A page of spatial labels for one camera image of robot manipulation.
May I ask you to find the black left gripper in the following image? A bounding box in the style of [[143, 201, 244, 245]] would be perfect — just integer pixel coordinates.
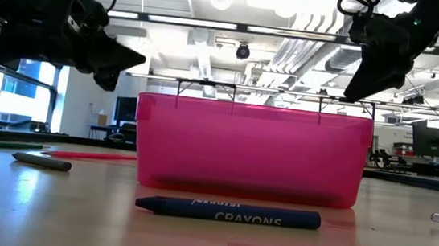
[[51, 0, 152, 96]]

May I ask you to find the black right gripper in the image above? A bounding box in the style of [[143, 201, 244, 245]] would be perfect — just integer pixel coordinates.
[[343, 12, 416, 109]]

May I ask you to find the pink-red pencil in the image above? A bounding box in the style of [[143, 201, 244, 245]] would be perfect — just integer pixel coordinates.
[[41, 146, 138, 166]]

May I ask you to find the grey crayon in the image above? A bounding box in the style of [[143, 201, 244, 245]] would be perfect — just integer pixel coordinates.
[[11, 151, 74, 174]]

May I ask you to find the pink-red plastic bin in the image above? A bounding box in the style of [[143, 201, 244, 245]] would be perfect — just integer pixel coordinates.
[[129, 91, 376, 211]]

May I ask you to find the dark blue crayon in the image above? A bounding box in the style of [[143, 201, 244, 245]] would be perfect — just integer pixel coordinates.
[[133, 193, 323, 232]]

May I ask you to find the black ceiling spotlight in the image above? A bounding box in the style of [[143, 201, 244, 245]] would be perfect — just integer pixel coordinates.
[[401, 93, 425, 106]]

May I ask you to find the black computer monitor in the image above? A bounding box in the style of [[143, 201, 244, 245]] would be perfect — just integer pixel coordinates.
[[409, 124, 439, 158], [113, 96, 139, 125]]

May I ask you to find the black office chair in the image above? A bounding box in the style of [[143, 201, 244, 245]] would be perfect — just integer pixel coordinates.
[[105, 121, 138, 145]]

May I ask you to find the long ceiling light bar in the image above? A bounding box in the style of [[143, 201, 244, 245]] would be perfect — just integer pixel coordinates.
[[105, 8, 439, 55]]

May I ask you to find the large window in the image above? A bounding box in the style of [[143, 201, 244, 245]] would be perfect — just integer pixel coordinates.
[[0, 51, 72, 136]]

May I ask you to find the black metal stand frame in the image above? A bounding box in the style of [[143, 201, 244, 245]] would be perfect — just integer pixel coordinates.
[[315, 94, 379, 133], [174, 77, 237, 116]]

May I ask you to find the silver ventilation duct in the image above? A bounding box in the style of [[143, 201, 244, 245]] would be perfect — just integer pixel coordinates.
[[323, 27, 365, 75]]

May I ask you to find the black aluminium table frame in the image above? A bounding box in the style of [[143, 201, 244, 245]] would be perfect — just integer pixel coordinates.
[[0, 128, 439, 196]]

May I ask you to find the black dome camera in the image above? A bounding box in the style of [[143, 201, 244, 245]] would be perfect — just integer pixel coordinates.
[[235, 43, 252, 61]]

